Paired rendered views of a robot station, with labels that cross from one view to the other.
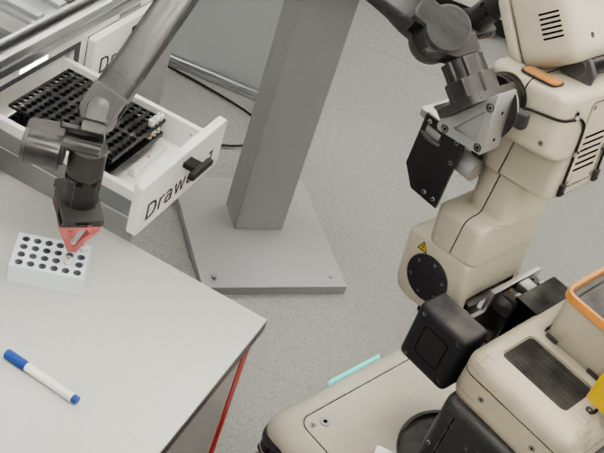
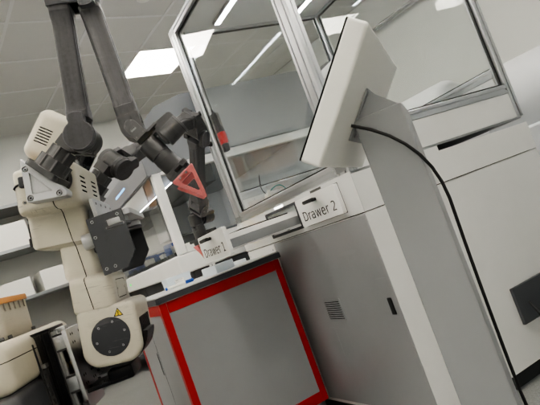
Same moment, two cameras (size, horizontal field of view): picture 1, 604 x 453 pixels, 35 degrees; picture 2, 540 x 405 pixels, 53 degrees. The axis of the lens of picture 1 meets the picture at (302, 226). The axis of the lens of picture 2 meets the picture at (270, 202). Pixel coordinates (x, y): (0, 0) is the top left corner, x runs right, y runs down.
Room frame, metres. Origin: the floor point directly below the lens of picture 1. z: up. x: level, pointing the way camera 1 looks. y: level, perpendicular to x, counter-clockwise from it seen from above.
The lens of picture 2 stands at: (3.15, -0.99, 0.83)
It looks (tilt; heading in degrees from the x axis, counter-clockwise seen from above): 3 degrees up; 138
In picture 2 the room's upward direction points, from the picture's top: 20 degrees counter-clockwise
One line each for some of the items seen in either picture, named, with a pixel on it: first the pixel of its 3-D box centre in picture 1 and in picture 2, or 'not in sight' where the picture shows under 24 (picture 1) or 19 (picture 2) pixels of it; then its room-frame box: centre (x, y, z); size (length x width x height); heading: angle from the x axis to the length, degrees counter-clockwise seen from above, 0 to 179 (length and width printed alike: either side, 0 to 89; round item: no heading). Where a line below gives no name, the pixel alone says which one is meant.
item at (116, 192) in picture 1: (83, 126); (260, 231); (1.44, 0.44, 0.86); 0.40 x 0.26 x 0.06; 76
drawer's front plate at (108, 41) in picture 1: (128, 38); (319, 206); (1.77, 0.48, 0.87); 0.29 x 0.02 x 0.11; 166
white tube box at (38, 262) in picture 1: (49, 263); (218, 267); (1.16, 0.38, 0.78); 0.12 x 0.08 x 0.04; 103
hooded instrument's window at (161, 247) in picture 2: not in sight; (205, 217); (-0.12, 1.29, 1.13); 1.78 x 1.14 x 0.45; 166
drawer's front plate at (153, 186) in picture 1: (179, 173); (214, 245); (1.39, 0.24, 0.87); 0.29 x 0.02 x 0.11; 166
